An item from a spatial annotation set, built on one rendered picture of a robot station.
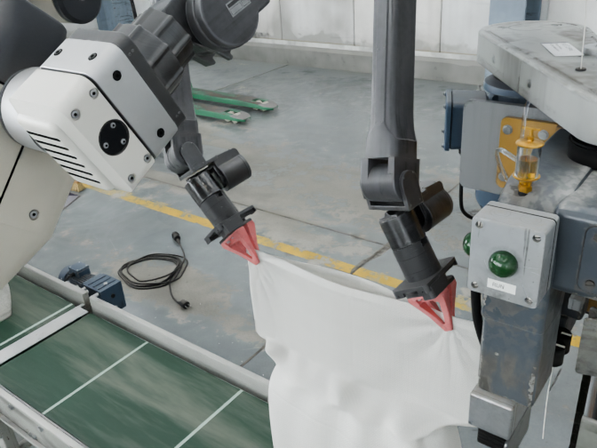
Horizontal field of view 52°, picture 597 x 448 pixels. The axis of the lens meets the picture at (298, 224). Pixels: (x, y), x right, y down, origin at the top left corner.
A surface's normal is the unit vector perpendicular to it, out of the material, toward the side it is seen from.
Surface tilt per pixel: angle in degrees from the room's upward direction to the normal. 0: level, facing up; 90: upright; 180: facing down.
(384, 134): 70
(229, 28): 75
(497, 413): 90
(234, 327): 0
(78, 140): 115
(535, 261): 90
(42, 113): 90
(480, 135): 90
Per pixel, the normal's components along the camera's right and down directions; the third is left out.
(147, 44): 0.31, -0.24
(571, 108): -1.00, 0.07
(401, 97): 0.61, 0.04
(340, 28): -0.61, 0.39
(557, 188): -0.29, -0.67
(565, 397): -0.06, -0.89
